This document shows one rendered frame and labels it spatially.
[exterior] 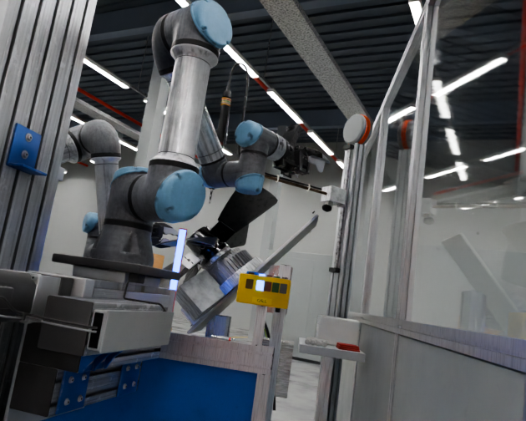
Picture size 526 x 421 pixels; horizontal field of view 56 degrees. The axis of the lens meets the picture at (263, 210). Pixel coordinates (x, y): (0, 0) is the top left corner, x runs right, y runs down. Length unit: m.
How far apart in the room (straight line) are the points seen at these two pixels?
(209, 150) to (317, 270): 7.90
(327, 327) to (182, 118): 1.18
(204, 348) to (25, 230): 0.69
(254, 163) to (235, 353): 0.60
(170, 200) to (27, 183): 0.30
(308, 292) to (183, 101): 8.19
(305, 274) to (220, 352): 7.75
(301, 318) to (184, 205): 8.22
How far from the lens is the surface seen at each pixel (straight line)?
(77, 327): 0.90
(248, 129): 1.33
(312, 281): 9.22
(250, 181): 1.31
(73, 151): 1.76
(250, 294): 1.53
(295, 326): 9.29
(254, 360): 1.57
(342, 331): 2.06
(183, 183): 1.09
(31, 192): 1.16
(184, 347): 1.60
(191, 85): 1.18
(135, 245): 1.19
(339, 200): 2.33
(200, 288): 1.89
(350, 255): 2.35
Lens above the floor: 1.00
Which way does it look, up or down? 10 degrees up
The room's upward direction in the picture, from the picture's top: 8 degrees clockwise
